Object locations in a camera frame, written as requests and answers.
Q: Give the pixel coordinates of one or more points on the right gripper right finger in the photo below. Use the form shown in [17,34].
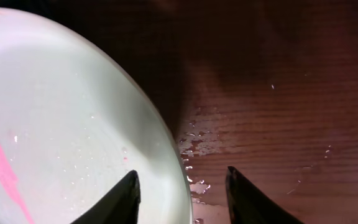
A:
[249,205]

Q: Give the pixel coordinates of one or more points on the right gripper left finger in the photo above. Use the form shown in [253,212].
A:
[119,206]

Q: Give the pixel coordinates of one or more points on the mint plate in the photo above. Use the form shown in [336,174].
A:
[73,123]

